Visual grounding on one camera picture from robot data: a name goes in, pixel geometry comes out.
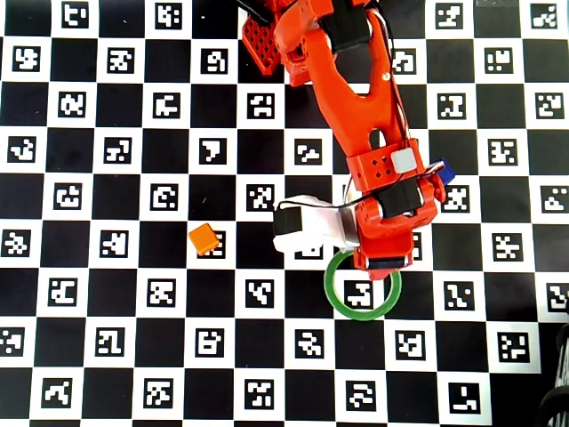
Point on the blue cube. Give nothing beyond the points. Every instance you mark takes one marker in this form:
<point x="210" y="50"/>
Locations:
<point x="448" y="174"/>

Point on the red gripper black motor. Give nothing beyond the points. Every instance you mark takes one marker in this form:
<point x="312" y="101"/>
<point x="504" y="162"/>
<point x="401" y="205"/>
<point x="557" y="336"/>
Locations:
<point x="386" y="263"/>

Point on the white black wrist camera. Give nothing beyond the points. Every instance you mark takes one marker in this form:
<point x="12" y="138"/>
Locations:
<point x="320" y="222"/>

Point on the red robot arm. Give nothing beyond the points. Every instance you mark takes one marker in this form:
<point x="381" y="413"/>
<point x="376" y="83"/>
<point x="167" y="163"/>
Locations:
<point x="347" y="102"/>

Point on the orange cube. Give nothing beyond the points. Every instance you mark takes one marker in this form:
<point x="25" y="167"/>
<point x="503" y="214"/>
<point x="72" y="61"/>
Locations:
<point x="203" y="239"/>

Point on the black white ArUco checkerboard mat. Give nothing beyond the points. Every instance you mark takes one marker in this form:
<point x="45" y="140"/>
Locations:
<point x="66" y="200"/>

